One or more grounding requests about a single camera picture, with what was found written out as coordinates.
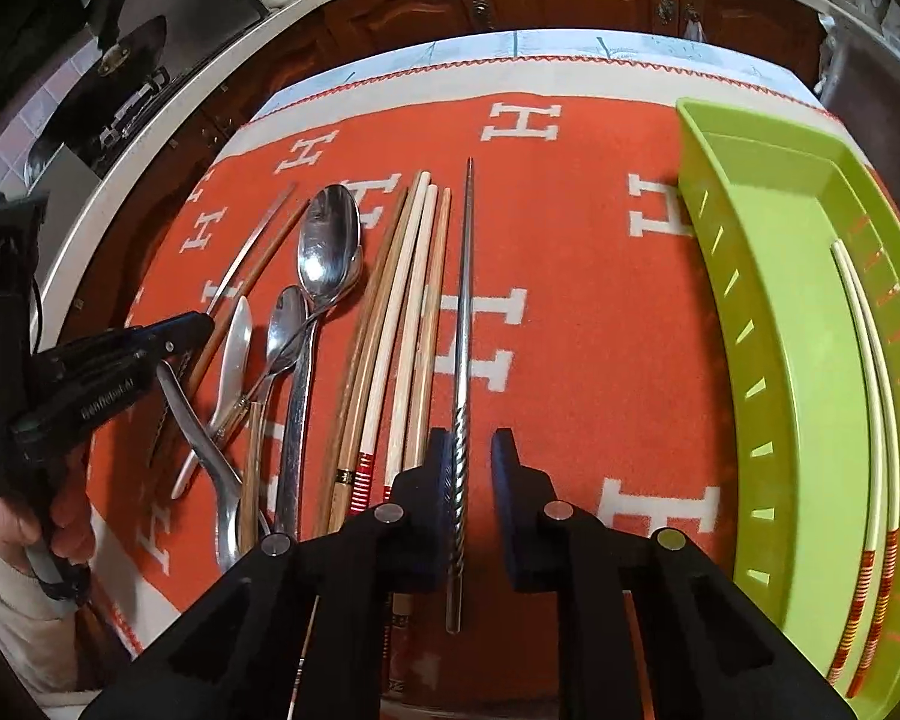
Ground twisted steel chopstick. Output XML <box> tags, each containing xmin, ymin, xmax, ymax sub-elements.
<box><xmin>445</xmin><ymin>158</ymin><xmax>476</xmax><ymax>635</ymax></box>

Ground large steel spoon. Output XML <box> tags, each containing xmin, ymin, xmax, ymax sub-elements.
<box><xmin>274</xmin><ymin>184</ymin><xmax>362</xmax><ymax>541</ymax></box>

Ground light bamboo chopstick red band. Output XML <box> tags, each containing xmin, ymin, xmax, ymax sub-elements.
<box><xmin>832</xmin><ymin>241</ymin><xmax>900</xmax><ymax>699</ymax></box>

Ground cream sleeve left forearm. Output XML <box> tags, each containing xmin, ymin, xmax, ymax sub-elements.
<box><xmin>0</xmin><ymin>556</ymin><xmax>130</xmax><ymax>718</ymax></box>

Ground person left hand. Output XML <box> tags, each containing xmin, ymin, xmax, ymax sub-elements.
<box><xmin>0</xmin><ymin>442</ymin><xmax>95</xmax><ymax>575</ymax></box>

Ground small steel spoon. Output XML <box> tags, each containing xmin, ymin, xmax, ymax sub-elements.
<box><xmin>238</xmin><ymin>284</ymin><xmax>308</xmax><ymax>554</ymax></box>

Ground dark brown slim chopstick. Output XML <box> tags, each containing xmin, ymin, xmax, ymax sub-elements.
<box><xmin>173</xmin><ymin>182</ymin><xmax>304</xmax><ymax>397</ymax></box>

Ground light chopstick red bands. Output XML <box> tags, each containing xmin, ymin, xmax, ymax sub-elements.
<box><xmin>347</xmin><ymin>171</ymin><xmax>430</xmax><ymax>515</ymax></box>

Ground orange H-pattern blanket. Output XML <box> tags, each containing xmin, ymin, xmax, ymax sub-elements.
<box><xmin>80</xmin><ymin>55</ymin><xmax>888</xmax><ymax>720</ymax></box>

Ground gas stove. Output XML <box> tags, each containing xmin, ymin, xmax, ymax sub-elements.
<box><xmin>76</xmin><ymin>65</ymin><xmax>170</xmax><ymax>166</ymax></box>

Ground black frying pan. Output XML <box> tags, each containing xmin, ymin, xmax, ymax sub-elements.
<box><xmin>23</xmin><ymin>0</ymin><xmax>167</xmax><ymax>187</ymax></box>

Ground green plastic utensil tray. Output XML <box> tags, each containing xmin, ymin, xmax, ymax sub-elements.
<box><xmin>676</xmin><ymin>98</ymin><xmax>900</xmax><ymax>718</ymax></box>

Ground white chopstick in tray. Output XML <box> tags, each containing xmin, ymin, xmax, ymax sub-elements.
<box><xmin>826</xmin><ymin>241</ymin><xmax>886</xmax><ymax>688</ymax></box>

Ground steel oven front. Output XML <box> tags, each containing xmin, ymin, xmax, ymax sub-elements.
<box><xmin>820</xmin><ymin>16</ymin><xmax>900</xmax><ymax>211</ymax></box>

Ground steel curved-handle utensil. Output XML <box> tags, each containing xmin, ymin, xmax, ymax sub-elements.
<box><xmin>155</xmin><ymin>361</ymin><xmax>242</xmax><ymax>572</ymax></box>

